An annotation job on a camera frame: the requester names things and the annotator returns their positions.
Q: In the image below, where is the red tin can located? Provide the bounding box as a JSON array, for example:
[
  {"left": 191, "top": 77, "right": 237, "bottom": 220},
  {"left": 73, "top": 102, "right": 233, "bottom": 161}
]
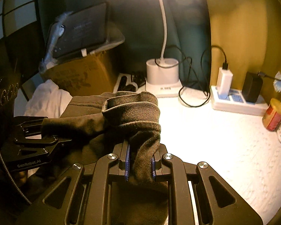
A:
[{"left": 262, "top": 98, "right": 281, "bottom": 131}]

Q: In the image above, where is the tablet with dark screen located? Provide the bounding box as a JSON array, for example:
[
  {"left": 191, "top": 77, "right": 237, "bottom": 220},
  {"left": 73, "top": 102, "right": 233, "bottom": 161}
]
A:
[{"left": 45, "top": 2, "right": 126, "bottom": 61}]

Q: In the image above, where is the brown cardboard box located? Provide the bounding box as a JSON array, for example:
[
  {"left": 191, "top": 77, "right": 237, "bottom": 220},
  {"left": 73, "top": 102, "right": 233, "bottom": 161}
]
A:
[{"left": 41, "top": 51, "right": 118, "bottom": 97}]

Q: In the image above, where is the yellow curtain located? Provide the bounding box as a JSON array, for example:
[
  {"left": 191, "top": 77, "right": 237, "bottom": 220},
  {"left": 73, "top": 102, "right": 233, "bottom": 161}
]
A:
[{"left": 203, "top": 0, "right": 281, "bottom": 99}]

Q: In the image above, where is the black clips bundle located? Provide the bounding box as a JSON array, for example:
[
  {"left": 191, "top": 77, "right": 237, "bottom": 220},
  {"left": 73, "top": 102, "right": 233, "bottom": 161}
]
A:
[{"left": 114, "top": 71, "right": 146, "bottom": 92}]

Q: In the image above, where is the white folded garment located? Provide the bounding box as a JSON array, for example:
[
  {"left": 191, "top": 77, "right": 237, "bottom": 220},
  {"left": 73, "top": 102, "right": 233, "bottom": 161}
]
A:
[{"left": 24, "top": 79, "right": 72, "bottom": 118}]

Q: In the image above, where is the teal curtain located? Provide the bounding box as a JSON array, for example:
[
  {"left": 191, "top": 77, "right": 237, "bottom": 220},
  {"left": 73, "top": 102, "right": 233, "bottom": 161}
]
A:
[{"left": 38, "top": 0, "right": 211, "bottom": 90}]

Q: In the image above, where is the white desk lamp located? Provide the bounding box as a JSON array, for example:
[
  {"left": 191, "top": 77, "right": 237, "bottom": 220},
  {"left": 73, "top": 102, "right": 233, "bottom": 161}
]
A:
[{"left": 146, "top": 0, "right": 193, "bottom": 98}]

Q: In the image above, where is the white textured table cloth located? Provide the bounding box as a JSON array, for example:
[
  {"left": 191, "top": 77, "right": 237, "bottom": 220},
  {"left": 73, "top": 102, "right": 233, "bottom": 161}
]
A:
[{"left": 13, "top": 84, "right": 281, "bottom": 225}]

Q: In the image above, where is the white usb charger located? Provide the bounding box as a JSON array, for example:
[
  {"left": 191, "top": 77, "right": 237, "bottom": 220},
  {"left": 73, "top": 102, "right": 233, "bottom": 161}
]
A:
[{"left": 216, "top": 62, "right": 233, "bottom": 98}]

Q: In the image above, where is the brown t-shirt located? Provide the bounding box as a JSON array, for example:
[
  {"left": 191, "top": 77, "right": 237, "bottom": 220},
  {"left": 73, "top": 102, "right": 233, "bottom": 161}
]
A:
[{"left": 25, "top": 90, "right": 169, "bottom": 225}]

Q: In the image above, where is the white power strip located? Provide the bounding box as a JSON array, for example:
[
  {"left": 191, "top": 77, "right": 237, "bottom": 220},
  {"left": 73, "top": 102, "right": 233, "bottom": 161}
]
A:
[{"left": 210, "top": 86, "right": 268, "bottom": 116}]

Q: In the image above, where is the black power adapter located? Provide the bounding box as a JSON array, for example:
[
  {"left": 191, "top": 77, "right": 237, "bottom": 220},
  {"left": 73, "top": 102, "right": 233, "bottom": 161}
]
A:
[{"left": 242, "top": 72, "right": 263, "bottom": 103}]

